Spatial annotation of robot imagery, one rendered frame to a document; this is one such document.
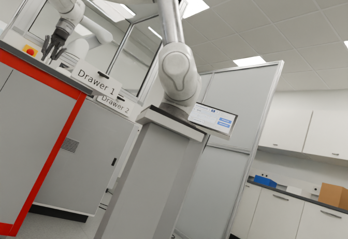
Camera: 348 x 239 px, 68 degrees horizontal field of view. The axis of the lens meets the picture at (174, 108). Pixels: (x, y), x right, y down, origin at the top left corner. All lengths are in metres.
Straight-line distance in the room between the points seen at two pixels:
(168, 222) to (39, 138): 1.22
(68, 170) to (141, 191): 0.87
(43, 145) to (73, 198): 0.84
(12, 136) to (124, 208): 0.52
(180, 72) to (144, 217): 0.61
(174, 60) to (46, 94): 0.55
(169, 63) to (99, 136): 1.06
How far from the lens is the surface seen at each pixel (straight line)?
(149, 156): 1.13
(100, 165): 1.99
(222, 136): 1.99
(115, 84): 1.58
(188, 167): 2.06
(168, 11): 1.24
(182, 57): 1.02
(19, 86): 1.17
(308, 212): 3.67
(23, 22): 1.82
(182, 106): 1.21
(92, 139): 1.92
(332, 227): 3.56
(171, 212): 2.08
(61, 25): 1.61
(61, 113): 1.21
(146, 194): 1.15
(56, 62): 1.82
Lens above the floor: 0.54
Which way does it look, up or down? 14 degrees up
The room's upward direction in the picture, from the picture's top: 22 degrees clockwise
